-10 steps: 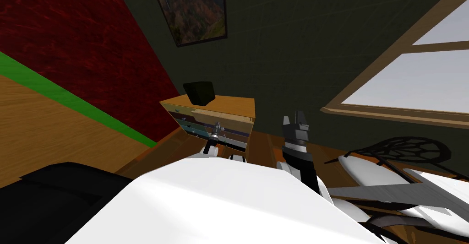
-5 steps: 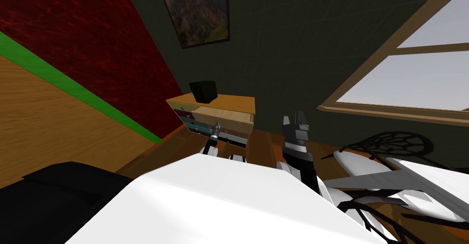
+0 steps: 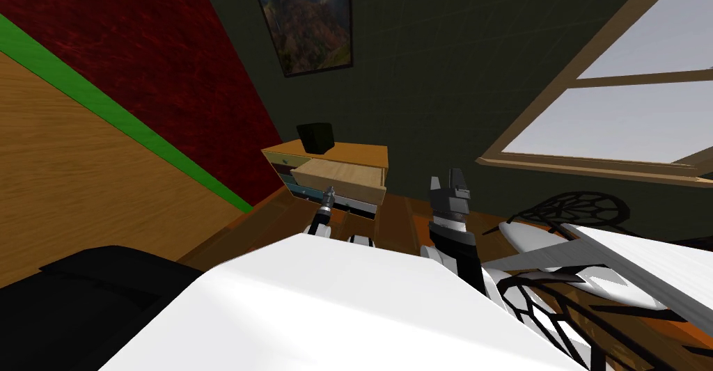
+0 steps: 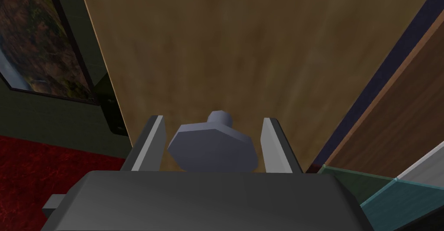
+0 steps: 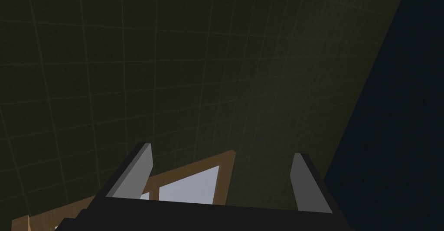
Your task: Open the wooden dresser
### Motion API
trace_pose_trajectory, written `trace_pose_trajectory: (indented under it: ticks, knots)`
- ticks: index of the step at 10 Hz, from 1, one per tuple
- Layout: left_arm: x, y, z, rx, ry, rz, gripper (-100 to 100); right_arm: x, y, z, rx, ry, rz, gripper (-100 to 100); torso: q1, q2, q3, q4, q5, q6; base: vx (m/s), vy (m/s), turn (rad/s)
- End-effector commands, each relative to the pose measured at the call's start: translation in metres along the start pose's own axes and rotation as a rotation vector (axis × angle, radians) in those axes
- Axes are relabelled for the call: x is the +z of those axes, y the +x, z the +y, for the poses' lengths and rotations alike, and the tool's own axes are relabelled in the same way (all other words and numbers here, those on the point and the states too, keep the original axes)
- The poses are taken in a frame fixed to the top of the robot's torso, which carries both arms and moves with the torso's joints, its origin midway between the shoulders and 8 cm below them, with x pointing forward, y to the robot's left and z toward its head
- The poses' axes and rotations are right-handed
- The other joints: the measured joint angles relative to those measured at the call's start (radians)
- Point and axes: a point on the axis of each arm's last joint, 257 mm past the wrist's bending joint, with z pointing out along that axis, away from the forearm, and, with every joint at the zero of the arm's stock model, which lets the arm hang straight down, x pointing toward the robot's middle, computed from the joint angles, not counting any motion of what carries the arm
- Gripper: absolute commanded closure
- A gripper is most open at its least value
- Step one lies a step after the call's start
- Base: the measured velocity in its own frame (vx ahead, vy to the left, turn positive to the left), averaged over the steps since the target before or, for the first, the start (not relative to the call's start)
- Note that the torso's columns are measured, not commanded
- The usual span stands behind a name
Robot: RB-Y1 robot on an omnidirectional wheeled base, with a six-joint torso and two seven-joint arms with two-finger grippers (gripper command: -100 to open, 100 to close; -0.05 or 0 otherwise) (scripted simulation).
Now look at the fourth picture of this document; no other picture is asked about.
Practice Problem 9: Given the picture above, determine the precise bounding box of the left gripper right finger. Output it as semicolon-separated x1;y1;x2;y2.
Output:
260;117;303;174

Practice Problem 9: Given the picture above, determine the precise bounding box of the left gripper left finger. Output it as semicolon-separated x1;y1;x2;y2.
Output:
120;114;167;172

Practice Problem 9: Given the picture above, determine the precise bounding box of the grey door knob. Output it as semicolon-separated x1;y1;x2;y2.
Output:
167;110;259;173

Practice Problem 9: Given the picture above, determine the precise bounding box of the brown wooden door leaf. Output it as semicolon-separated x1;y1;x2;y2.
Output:
78;0;441;173

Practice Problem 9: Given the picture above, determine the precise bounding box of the framed landscape picture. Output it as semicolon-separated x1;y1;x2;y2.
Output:
0;0;101;106

